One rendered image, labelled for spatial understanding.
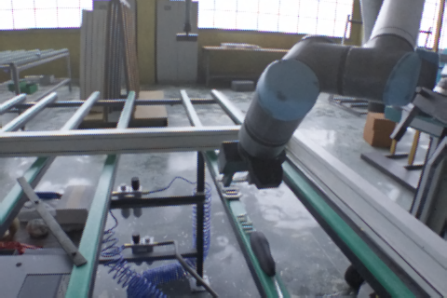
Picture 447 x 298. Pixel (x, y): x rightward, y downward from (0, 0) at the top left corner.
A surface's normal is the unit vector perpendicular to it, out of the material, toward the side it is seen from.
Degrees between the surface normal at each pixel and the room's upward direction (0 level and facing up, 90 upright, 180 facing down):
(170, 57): 90
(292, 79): 42
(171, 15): 90
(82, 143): 90
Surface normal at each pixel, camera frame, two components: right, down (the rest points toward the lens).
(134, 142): 0.22, 0.32
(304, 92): 0.12, -0.51
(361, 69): -0.58, 0.04
